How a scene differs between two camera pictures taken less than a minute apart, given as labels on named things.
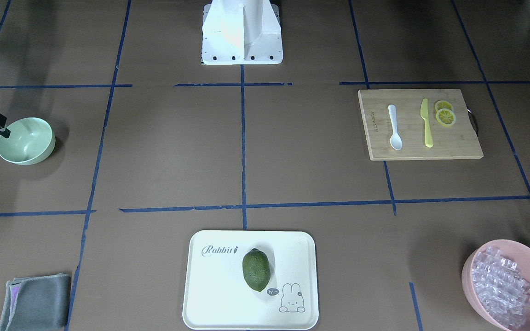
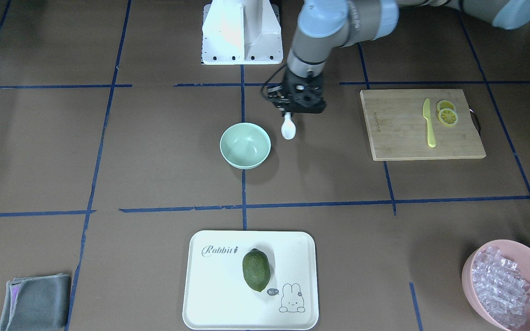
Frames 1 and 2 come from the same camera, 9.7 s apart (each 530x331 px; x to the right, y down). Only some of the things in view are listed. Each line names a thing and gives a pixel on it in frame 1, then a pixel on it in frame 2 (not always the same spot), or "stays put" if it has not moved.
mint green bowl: (31, 140) to (245, 145)
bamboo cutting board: (459, 141) stays put
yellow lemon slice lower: (445, 117) stays put
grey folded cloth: (38, 303) stays put
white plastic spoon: (395, 139) to (288, 129)
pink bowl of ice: (513, 285) stays put
